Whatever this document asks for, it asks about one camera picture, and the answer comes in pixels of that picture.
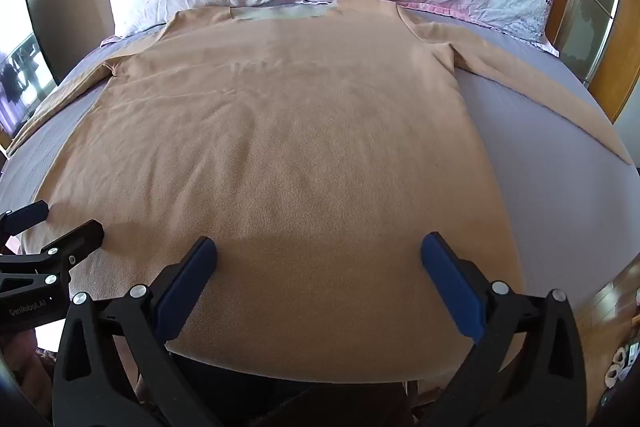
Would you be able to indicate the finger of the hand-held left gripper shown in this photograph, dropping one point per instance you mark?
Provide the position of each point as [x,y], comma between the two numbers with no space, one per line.
[75,243]
[26,214]

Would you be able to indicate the wooden headboard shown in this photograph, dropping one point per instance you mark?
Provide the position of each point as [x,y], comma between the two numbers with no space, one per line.
[595,12]

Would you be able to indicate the wall poster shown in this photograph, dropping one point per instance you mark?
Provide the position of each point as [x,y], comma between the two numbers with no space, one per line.
[20,67]

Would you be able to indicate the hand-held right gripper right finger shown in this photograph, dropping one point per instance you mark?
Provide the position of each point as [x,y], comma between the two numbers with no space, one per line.
[450,282]

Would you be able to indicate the tan long-sleeve shirt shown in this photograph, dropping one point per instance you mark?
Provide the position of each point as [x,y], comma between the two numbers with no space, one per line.
[280,167]

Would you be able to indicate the grey bed sheet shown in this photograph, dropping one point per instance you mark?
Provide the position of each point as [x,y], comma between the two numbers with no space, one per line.
[545,187]

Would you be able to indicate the white slippers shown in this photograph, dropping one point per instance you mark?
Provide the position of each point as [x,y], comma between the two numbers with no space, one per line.
[617,364]

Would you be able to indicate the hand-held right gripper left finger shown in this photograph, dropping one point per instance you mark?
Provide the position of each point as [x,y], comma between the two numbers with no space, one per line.
[187,279]

